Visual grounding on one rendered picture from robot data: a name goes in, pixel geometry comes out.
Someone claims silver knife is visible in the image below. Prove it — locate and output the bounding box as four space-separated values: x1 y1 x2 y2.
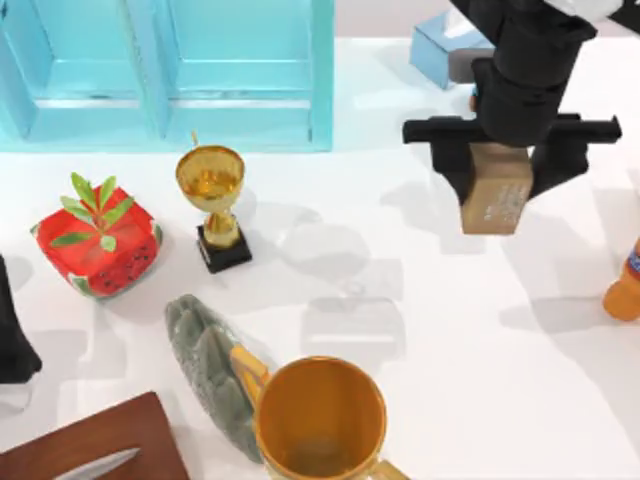
51 447 143 480

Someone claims light blue tissue box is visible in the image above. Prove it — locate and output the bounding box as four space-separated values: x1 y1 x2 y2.
409 12 497 92

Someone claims gold trophy with black base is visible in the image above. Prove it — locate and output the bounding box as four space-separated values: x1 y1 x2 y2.
174 130 254 275

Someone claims watermelon plant pot with plant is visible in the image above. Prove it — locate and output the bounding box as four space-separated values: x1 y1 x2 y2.
29 172 166 300

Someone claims orange bottle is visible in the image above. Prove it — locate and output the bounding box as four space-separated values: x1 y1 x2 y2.
601 234 640 322

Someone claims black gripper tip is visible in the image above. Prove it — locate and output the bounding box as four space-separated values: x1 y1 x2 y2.
0 254 44 386

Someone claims light blue rack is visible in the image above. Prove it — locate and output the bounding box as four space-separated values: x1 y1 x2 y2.
0 0 335 154

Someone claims orange mug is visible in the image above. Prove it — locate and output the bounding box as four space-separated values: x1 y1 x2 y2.
230 344 412 480

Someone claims brown box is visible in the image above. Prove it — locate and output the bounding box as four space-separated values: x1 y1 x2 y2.
459 143 533 236

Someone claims brown wooden board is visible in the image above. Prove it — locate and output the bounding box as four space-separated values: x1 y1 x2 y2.
0 391 192 480

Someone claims grey rounded box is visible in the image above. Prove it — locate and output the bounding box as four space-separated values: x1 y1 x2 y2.
447 47 497 84

